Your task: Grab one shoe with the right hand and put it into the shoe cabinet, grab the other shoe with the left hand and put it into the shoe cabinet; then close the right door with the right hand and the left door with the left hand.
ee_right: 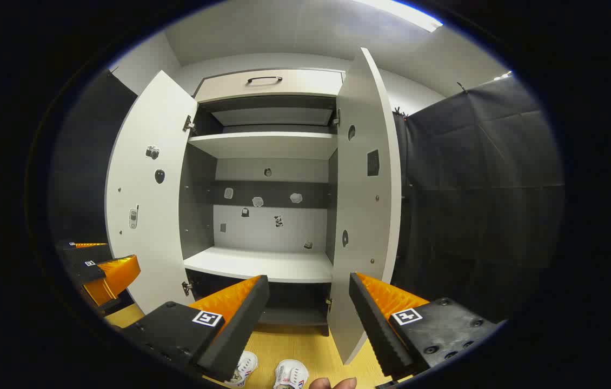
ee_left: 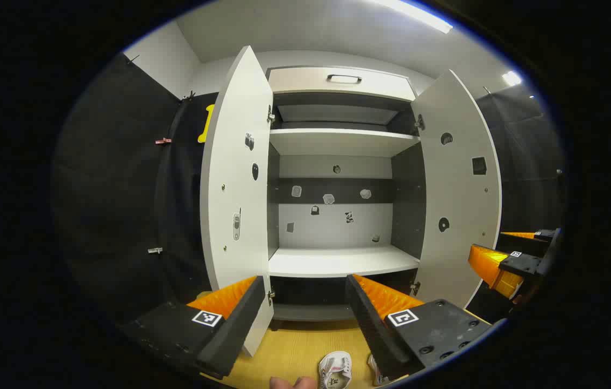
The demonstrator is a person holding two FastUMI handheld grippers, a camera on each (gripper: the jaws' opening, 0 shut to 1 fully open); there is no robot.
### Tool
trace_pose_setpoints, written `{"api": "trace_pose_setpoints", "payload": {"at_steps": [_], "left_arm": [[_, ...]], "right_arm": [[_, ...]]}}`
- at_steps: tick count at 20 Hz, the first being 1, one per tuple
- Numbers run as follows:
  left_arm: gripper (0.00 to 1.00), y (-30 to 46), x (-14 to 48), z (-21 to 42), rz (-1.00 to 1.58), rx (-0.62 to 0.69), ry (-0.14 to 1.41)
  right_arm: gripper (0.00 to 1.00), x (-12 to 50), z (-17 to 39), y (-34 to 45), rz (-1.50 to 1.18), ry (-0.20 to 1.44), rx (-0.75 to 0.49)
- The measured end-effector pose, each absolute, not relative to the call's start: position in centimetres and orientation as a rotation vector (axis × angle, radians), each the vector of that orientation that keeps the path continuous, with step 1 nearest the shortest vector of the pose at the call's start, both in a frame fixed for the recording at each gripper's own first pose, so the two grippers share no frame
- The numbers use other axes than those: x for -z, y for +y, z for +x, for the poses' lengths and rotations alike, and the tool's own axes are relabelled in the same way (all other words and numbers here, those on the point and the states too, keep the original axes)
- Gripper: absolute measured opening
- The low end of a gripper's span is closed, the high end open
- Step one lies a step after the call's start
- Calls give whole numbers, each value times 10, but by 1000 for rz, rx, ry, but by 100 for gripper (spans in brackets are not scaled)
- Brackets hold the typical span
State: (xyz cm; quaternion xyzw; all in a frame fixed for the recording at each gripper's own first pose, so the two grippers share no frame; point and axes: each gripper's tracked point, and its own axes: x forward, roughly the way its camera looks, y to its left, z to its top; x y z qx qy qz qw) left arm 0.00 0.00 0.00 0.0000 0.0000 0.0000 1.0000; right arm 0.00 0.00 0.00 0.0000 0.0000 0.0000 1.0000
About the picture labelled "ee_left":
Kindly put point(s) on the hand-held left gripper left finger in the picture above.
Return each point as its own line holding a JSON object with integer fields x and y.
{"x": 235, "y": 335}

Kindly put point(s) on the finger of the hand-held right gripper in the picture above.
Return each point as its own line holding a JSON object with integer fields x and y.
{"x": 492, "y": 265}
{"x": 527, "y": 246}

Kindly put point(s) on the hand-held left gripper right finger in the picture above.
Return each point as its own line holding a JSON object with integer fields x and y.
{"x": 370, "y": 329}

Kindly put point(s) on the white canvas shoe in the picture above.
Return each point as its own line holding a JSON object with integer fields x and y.
{"x": 335, "y": 370}
{"x": 377, "y": 373}

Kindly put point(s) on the white shoe cabinet door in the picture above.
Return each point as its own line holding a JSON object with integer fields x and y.
{"x": 235, "y": 178}
{"x": 459, "y": 189}

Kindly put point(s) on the white shoe cabinet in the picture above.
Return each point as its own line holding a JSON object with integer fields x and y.
{"x": 338, "y": 232}

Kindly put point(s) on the white cabinet shelf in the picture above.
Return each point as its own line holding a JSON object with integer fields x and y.
{"x": 338, "y": 262}
{"x": 338, "y": 141}

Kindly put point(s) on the white cabinet drawer front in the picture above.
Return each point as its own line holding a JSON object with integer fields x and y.
{"x": 300, "y": 81}

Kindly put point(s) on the black backdrop cloth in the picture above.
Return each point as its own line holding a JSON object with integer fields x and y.
{"x": 111, "y": 189}
{"x": 527, "y": 151}

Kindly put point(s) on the small ceiling light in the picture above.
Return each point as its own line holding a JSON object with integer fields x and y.
{"x": 511, "y": 78}

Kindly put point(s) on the pink clip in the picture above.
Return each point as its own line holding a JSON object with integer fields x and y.
{"x": 163, "y": 141}

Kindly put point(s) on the black clip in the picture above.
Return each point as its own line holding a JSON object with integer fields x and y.
{"x": 189, "y": 96}

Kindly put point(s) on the long ceiling light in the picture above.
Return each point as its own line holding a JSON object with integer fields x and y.
{"x": 419, "y": 15}

